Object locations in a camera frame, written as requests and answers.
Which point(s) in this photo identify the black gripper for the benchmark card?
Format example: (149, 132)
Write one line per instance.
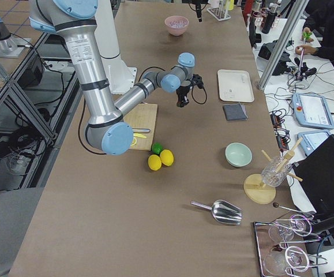
(182, 93)

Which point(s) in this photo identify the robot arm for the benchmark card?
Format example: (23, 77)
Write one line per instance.
(75, 22)
(170, 81)

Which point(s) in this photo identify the pink bowl of ice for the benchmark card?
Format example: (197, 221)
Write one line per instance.
(176, 25)

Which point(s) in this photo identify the wooden cup stand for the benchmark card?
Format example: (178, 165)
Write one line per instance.
(261, 193)

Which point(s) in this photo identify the steel ice scoop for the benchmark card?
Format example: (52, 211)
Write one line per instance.
(222, 211)

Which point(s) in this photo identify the bamboo cutting board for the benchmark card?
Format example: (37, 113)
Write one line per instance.
(143, 116)

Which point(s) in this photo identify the cream rabbit tray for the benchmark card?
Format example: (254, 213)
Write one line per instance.
(235, 86)

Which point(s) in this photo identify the grey folded cloth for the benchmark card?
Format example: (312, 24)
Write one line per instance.
(235, 112)

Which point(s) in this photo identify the steel muddler rod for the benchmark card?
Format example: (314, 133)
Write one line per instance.
(138, 130)

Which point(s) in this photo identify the green lime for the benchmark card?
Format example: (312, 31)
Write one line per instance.
(157, 148)

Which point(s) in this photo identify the yellow plastic knife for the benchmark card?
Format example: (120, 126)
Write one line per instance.
(139, 135)

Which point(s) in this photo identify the yellow lemon far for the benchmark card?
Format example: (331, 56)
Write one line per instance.
(166, 157)

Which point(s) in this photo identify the yellow lemon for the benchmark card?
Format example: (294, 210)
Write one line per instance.
(154, 162)
(166, 157)

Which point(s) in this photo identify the yellow lemon near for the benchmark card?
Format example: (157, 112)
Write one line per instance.
(154, 162)

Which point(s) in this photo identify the pale green bowl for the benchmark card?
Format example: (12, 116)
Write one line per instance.
(238, 154)

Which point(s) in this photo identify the glass on stand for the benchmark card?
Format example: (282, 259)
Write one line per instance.
(273, 177)

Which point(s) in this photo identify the blue teach pendant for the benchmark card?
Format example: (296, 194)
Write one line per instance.
(312, 111)

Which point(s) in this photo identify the seated person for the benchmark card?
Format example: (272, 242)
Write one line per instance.
(322, 17)

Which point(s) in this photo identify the black laptop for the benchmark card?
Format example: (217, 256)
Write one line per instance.
(317, 173)

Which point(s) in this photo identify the aluminium camera post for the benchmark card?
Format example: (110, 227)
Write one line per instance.
(292, 20)

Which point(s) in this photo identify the black tray frame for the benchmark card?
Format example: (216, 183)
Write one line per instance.
(295, 245)

